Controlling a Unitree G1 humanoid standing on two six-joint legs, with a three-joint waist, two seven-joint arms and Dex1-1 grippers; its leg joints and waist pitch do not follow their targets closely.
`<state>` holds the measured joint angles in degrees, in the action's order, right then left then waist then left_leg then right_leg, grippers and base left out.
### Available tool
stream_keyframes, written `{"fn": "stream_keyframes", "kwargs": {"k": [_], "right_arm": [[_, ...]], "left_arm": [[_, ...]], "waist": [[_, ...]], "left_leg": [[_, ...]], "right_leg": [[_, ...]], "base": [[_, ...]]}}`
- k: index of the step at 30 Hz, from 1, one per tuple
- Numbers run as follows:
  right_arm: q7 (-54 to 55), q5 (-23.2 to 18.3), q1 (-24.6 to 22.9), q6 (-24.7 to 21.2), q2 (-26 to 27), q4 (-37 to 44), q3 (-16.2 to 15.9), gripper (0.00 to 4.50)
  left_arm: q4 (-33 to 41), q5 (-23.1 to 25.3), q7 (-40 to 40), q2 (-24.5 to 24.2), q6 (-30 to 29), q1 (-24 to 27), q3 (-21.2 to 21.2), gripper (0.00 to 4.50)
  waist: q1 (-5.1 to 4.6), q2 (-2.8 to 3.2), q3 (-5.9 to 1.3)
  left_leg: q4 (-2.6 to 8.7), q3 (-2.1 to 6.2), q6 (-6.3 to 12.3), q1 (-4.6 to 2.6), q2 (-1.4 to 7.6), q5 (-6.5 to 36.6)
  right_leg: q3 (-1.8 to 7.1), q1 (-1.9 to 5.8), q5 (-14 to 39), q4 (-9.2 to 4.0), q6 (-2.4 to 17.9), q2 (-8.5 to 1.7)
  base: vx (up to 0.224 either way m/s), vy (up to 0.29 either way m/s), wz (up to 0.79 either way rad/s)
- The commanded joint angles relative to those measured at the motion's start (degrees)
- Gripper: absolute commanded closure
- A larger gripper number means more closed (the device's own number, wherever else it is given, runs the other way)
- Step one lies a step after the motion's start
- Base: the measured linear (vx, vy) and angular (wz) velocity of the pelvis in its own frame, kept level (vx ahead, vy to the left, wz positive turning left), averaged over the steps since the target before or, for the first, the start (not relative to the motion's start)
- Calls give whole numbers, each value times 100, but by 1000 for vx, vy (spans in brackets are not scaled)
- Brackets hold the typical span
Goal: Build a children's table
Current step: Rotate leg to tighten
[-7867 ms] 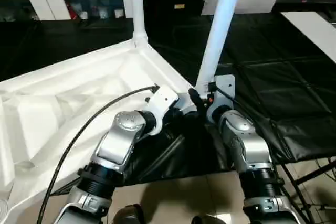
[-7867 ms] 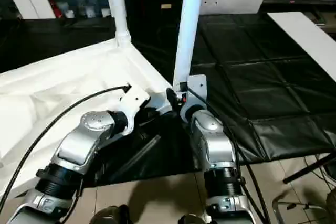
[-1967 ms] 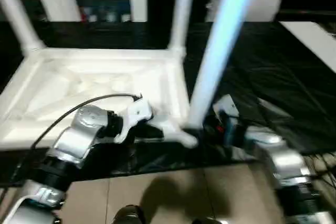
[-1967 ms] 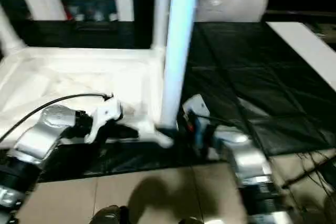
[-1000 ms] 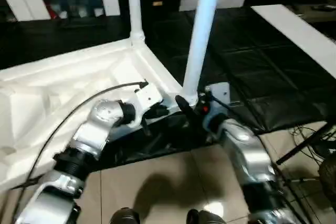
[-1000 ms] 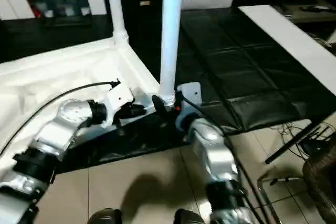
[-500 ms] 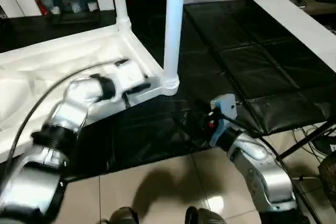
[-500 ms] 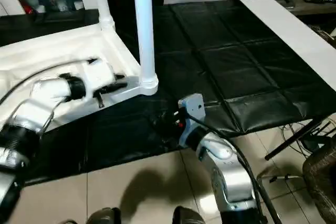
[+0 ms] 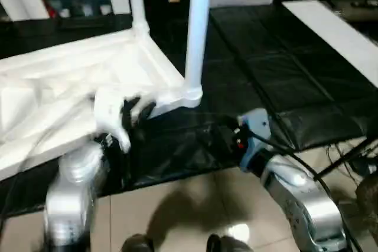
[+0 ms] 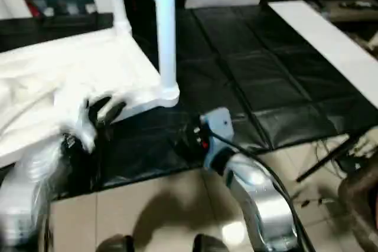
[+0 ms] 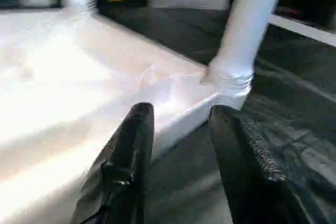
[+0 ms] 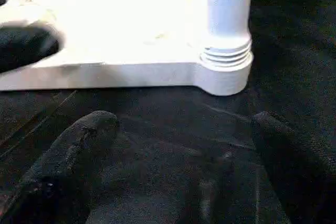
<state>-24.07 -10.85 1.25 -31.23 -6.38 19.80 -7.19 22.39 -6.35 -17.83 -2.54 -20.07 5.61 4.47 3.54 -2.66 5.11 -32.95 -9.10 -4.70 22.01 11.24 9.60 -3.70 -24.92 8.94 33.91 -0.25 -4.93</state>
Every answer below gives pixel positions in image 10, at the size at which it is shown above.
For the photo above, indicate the white plastic table top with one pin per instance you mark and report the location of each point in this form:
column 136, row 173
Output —
column 59, row 66

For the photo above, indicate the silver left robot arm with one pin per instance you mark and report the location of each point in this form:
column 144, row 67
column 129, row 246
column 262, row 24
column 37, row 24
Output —
column 23, row 190

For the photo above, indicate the black work mat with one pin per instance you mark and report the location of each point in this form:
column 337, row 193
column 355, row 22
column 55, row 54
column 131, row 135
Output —
column 251, row 81

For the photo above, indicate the small red bottle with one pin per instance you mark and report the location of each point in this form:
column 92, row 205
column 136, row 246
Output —
column 33, row 8

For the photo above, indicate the black stand rod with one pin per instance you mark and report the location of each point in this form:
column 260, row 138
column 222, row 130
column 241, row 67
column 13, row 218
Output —
column 325, row 160

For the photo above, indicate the white flat board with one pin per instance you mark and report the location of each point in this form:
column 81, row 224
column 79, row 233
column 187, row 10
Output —
column 325, row 42

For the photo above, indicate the brown woven basket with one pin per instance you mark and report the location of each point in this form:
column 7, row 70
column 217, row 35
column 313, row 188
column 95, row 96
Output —
column 360, row 193

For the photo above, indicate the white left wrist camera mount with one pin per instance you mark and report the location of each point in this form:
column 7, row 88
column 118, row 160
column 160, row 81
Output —
column 85, row 134

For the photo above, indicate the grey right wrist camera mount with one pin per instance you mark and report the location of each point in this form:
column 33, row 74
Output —
column 221, row 122

